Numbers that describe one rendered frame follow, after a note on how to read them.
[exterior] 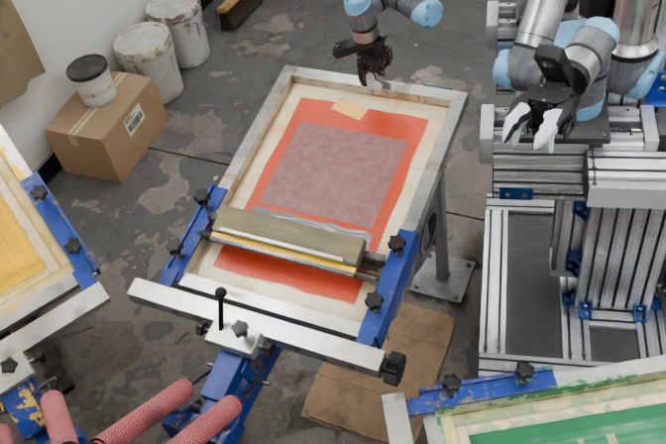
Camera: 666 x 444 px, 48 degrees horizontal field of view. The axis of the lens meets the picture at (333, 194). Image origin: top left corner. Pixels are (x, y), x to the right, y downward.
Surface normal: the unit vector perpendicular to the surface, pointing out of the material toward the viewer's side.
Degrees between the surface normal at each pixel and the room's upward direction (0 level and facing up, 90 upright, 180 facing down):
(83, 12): 90
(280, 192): 9
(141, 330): 0
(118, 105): 1
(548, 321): 0
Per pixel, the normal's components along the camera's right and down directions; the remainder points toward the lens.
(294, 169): -0.20, -0.57
